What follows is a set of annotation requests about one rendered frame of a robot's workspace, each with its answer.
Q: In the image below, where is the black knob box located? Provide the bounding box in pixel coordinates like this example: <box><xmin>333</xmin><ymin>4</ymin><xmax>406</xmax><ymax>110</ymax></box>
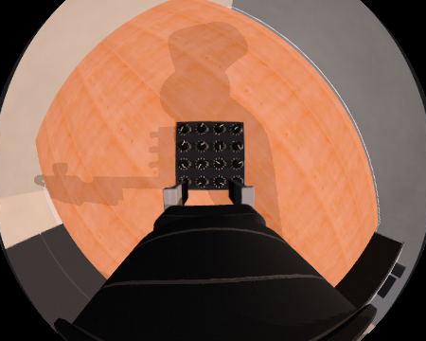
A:
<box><xmin>175</xmin><ymin>121</ymin><xmax>245</xmax><ymax>190</ymax></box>

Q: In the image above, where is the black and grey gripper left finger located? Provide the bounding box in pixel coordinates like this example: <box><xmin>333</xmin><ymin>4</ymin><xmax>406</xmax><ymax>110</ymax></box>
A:
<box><xmin>163</xmin><ymin>181</ymin><xmax>188</xmax><ymax>211</ymax></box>

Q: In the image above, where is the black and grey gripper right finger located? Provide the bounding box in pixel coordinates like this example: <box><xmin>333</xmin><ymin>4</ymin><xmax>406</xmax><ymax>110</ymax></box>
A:
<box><xmin>228</xmin><ymin>180</ymin><xmax>255</xmax><ymax>208</ymax></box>

